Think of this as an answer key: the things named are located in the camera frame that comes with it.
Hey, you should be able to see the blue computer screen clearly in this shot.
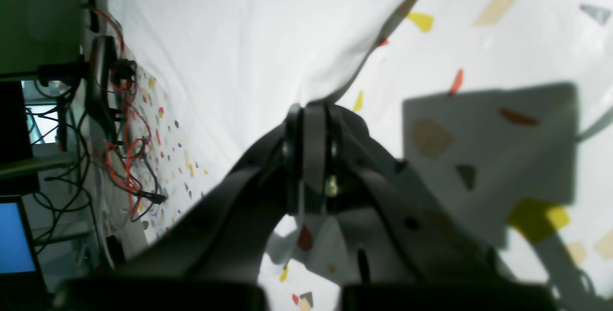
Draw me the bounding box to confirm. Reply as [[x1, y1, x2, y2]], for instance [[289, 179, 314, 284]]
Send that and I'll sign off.
[[0, 196, 46, 291]]

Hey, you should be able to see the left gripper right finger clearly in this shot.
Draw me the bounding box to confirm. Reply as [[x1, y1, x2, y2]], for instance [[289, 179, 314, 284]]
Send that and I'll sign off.
[[303, 104, 556, 311]]

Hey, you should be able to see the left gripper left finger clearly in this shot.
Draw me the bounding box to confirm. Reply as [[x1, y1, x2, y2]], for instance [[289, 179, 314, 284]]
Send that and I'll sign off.
[[53, 104, 304, 311]]

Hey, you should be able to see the white T-shirt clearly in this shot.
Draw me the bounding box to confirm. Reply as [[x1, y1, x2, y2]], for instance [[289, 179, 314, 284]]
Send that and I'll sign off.
[[106, 0, 443, 193]]

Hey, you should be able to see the red black wire bundle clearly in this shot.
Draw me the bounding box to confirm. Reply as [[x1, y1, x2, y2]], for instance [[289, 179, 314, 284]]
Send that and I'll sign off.
[[81, 8, 168, 223]]

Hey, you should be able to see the terrazzo patterned tablecloth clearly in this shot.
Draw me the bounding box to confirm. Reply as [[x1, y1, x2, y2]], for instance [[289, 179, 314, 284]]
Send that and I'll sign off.
[[145, 0, 612, 311]]

